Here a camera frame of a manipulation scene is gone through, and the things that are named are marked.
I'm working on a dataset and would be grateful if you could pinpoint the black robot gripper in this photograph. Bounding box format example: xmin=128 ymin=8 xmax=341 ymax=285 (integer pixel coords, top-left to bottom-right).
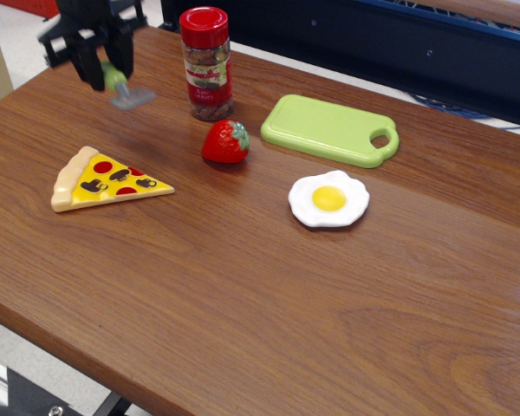
xmin=38 ymin=1 xmax=147 ymax=91

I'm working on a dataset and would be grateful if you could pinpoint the green handled grey toy spatula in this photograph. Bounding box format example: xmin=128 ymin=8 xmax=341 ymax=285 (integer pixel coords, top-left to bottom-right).
xmin=101 ymin=62 xmax=156 ymax=111

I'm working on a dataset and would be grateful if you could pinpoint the green plastic cutting board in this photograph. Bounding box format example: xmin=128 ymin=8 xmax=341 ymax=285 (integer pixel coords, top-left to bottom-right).
xmin=261 ymin=94 xmax=400 ymax=168

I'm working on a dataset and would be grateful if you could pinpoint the red box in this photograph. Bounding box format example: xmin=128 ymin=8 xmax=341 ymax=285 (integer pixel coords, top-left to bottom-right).
xmin=0 ymin=0 xmax=59 ymax=19

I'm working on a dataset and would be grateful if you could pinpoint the red lidded spice jar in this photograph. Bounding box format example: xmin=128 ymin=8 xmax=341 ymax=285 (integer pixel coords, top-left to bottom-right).
xmin=179 ymin=6 xmax=233 ymax=121

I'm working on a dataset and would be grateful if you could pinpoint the toy pizza slice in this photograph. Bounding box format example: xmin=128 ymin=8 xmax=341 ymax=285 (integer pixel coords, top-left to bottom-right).
xmin=51 ymin=146 xmax=174 ymax=212

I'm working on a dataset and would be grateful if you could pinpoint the red toy strawberry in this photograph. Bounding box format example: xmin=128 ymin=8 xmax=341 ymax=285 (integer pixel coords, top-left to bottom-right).
xmin=201 ymin=120 xmax=250 ymax=164

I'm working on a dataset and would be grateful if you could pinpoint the toy fried egg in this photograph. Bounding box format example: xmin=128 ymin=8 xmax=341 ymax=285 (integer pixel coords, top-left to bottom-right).
xmin=288 ymin=171 xmax=370 ymax=228

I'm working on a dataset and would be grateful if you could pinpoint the black table leg bracket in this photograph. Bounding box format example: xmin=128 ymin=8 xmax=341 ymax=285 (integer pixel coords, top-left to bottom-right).
xmin=6 ymin=367 xmax=133 ymax=416

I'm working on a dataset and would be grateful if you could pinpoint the black metal frame rail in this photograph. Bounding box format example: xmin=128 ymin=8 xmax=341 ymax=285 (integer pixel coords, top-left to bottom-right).
xmin=159 ymin=0 xmax=520 ymax=131

